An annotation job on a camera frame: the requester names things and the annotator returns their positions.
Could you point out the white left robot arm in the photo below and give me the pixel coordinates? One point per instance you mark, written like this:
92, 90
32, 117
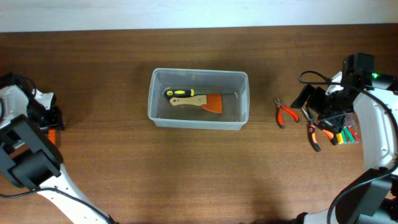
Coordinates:
29, 156

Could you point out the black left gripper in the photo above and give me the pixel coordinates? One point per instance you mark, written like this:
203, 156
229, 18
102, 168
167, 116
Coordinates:
56, 121

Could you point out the clear bag coloured tubes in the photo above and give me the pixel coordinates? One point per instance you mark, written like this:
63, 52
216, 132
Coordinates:
349, 132

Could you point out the orange black needle-nose pliers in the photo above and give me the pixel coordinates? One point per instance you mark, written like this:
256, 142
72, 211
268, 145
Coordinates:
312, 126

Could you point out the orange tool on table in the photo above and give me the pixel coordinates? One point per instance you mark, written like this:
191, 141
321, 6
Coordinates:
52, 136

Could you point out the wooden handle orange scraper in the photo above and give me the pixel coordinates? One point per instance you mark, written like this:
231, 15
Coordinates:
211, 103

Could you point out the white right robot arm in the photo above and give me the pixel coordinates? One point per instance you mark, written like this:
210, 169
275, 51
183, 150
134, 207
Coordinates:
372, 96

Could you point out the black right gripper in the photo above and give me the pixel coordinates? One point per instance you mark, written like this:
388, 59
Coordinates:
313, 103

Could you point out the yellow black handle file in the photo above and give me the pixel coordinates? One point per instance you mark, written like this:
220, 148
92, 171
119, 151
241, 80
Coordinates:
186, 93

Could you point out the clear plastic storage box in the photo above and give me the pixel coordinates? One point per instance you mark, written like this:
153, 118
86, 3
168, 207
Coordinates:
235, 106

